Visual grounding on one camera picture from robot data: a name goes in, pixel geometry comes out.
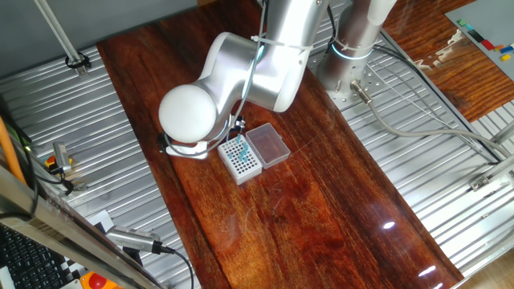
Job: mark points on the black keyboard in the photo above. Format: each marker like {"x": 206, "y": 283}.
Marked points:
{"x": 28, "y": 265}

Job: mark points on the glossy brown wooden board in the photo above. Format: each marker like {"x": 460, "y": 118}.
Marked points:
{"x": 301, "y": 221}

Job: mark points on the steel frame beam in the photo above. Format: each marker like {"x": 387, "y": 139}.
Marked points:
{"x": 60, "y": 230}

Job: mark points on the blue block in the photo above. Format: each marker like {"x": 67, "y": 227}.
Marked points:
{"x": 507, "y": 49}

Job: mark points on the orange pole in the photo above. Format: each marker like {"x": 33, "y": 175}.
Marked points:
{"x": 8, "y": 152}

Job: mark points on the green block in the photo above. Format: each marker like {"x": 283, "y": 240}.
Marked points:
{"x": 462, "y": 22}

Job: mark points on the clear plastic box lid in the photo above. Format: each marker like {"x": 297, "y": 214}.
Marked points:
{"x": 269, "y": 145}

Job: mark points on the teal block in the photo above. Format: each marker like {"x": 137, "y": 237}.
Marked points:
{"x": 469, "y": 27}

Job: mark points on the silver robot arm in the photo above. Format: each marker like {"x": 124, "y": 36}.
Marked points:
{"x": 249, "y": 68}

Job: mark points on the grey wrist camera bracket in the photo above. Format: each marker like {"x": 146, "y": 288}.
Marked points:
{"x": 186, "y": 151}

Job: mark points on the yellow block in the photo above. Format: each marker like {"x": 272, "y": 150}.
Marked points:
{"x": 505, "y": 57}

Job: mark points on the grey board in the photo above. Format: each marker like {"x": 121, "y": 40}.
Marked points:
{"x": 490, "y": 20}

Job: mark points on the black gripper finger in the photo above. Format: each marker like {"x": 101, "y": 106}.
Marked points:
{"x": 240, "y": 126}
{"x": 240, "y": 119}

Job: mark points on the orange block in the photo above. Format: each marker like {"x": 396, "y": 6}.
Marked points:
{"x": 498, "y": 47}

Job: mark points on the white pipette tip rack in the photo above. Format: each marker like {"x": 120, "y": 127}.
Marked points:
{"x": 247, "y": 176}

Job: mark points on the silver ribbed camera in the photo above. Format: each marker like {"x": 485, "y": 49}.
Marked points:
{"x": 132, "y": 238}

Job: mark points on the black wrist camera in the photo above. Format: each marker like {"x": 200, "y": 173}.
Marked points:
{"x": 161, "y": 141}

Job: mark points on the black block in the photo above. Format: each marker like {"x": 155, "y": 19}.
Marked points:
{"x": 476, "y": 36}

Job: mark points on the red block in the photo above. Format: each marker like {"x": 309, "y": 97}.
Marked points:
{"x": 488, "y": 44}

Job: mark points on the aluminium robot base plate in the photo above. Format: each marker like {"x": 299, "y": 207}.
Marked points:
{"x": 373, "y": 78}

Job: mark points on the slanted metal pole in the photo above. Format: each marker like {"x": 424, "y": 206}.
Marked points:
{"x": 60, "y": 38}

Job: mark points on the aluminium profile bar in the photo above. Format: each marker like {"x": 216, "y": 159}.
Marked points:
{"x": 504, "y": 134}
{"x": 492, "y": 173}

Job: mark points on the red emergency stop button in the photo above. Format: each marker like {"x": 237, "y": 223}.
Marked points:
{"x": 96, "y": 281}

